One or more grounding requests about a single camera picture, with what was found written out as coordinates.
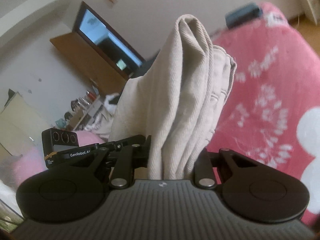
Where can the cream wardrobe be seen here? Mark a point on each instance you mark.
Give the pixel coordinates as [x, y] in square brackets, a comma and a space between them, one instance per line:
[20, 122]

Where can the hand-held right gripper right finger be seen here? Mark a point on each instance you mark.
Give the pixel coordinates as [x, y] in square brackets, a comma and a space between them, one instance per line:
[203, 166]

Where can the wooden dresser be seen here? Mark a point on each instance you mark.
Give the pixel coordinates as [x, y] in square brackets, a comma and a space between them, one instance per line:
[85, 57]

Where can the pink plush pillow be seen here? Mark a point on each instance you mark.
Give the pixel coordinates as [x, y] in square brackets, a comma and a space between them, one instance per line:
[27, 162]

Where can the folded blue jeans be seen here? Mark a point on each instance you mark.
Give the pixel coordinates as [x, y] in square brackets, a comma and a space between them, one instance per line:
[241, 15]

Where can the wooden framed mirror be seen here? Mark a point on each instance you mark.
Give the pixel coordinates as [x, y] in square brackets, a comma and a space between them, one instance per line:
[107, 40]

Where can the white water dispenser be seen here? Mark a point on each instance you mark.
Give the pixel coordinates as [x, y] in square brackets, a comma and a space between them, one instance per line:
[312, 3]

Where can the beige shirt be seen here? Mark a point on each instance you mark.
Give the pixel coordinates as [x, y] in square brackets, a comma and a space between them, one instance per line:
[180, 100]

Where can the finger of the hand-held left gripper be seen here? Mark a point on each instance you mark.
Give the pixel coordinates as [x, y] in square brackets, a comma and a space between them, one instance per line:
[125, 142]

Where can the cluttered side desk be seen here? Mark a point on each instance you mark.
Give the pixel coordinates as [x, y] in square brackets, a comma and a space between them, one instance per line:
[82, 110]

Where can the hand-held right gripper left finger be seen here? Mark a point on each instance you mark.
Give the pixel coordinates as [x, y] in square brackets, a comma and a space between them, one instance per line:
[142, 156]

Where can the pink floral blanket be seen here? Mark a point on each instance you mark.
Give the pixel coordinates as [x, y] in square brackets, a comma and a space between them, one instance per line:
[270, 92]

